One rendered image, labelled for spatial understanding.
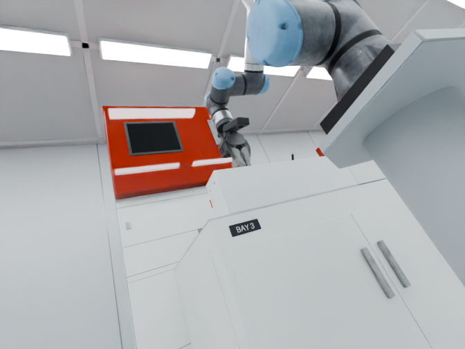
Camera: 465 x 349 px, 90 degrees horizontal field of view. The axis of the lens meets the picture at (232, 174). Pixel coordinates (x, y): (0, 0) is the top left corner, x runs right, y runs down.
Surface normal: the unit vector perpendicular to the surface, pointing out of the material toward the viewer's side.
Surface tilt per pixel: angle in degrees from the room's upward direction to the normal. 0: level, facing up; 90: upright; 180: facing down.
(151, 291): 90
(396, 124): 90
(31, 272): 90
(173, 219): 90
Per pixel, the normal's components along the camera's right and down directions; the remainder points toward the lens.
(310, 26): 0.41, 0.28
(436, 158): -0.75, -0.02
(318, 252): 0.34, -0.52
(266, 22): -0.86, 0.30
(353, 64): -0.83, -0.24
